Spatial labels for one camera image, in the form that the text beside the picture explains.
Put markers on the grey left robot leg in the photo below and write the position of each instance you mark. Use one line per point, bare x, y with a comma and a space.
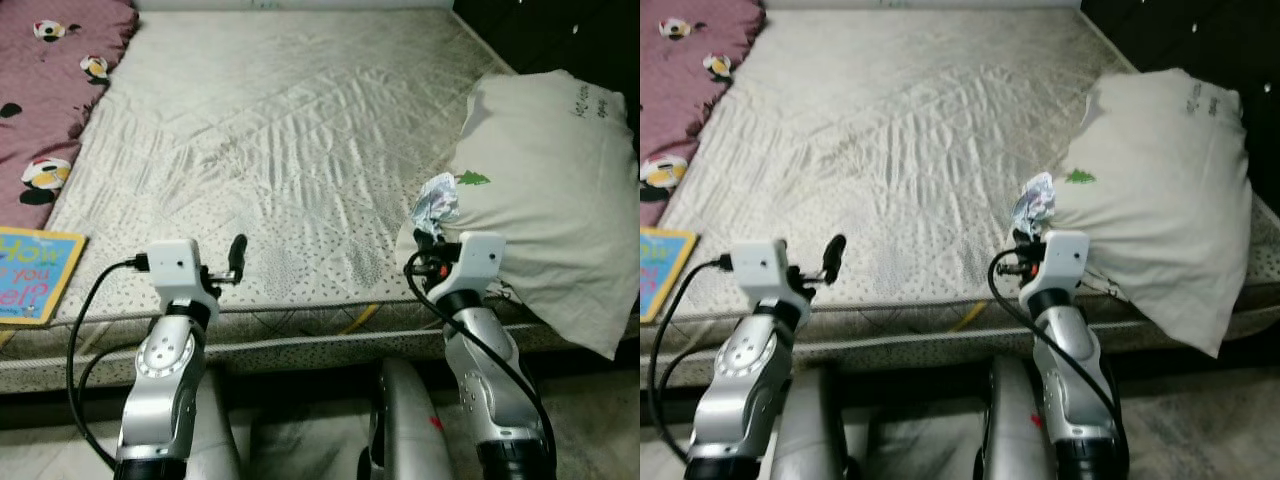
215, 430
815, 430

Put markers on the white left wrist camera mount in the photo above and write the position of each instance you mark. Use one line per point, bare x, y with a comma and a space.
175, 268
760, 268

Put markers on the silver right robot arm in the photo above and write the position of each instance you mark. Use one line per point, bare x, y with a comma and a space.
1080, 400
495, 400

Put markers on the white quilted mattress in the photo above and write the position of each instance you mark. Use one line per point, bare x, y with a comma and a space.
900, 150
280, 150

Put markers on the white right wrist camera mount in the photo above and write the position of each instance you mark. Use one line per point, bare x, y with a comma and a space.
478, 262
1062, 258

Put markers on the beige pillow green tree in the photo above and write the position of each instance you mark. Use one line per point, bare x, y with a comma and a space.
1160, 200
550, 200

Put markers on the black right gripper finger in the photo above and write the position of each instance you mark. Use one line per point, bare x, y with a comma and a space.
427, 239
1023, 239

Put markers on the grey right robot leg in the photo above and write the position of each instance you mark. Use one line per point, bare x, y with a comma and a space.
410, 430
1010, 430

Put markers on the yellow blue children's book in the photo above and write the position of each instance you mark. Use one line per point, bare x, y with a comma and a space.
662, 275
35, 275

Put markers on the pink quilt cartoon print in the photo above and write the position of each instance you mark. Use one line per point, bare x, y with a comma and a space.
690, 100
50, 110

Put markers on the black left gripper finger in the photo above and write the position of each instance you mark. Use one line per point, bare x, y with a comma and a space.
834, 255
238, 255

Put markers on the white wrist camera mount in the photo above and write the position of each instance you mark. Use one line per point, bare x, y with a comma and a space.
175, 268
760, 268
1062, 258
478, 262

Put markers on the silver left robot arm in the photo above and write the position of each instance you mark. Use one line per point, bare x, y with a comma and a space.
165, 400
745, 400

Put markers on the silver blue wrapper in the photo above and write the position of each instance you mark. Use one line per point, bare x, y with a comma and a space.
1035, 205
438, 200

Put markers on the grey robot leg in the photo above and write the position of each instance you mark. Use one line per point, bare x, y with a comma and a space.
815, 430
410, 430
215, 430
1010, 430

